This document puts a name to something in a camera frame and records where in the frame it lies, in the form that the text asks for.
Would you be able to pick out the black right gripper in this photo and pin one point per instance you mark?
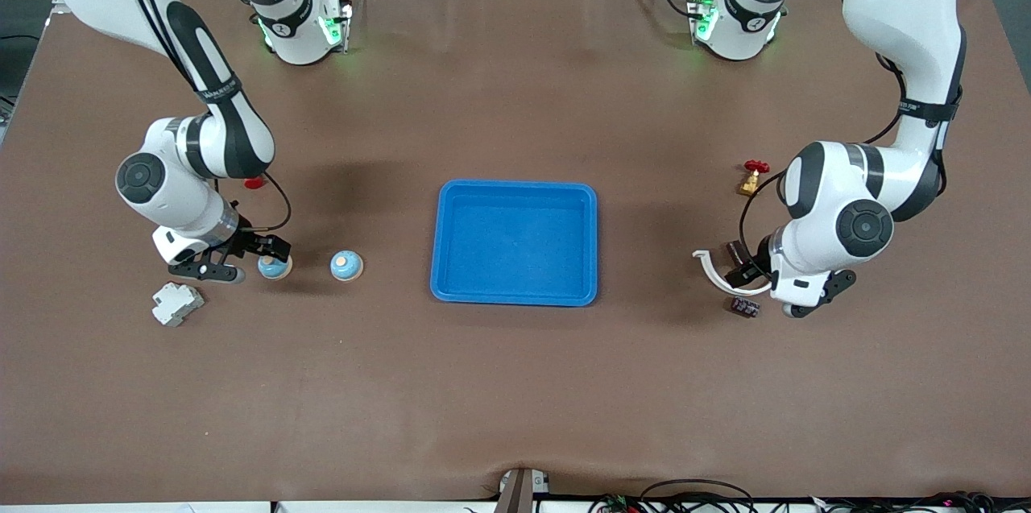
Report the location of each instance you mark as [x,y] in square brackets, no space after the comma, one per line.
[248,239]

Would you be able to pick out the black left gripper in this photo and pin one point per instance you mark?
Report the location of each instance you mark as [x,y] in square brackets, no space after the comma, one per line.
[751,266]

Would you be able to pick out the blue dome bell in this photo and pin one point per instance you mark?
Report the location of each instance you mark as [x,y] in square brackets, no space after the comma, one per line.
[346,265]
[274,270]

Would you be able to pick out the dark brown electrolytic capacitor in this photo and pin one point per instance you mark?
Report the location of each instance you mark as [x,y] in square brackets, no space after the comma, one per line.
[734,251]
[745,307]

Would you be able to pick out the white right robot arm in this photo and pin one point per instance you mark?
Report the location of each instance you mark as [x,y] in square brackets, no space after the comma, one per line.
[161,191]

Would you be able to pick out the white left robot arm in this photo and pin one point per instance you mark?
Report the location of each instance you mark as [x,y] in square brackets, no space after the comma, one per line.
[902,14]

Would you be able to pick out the blue plastic tray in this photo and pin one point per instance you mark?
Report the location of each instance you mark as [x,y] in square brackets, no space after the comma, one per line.
[515,247]

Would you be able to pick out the red push button black body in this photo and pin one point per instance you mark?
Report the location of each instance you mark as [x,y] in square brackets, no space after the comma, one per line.
[254,183]

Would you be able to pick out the white circuit breaker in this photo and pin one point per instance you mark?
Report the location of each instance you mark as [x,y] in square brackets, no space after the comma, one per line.
[177,304]

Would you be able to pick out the brown table mat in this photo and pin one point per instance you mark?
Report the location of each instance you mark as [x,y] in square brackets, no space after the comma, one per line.
[515,384]

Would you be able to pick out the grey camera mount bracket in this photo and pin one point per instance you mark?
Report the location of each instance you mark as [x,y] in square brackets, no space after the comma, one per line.
[519,493]

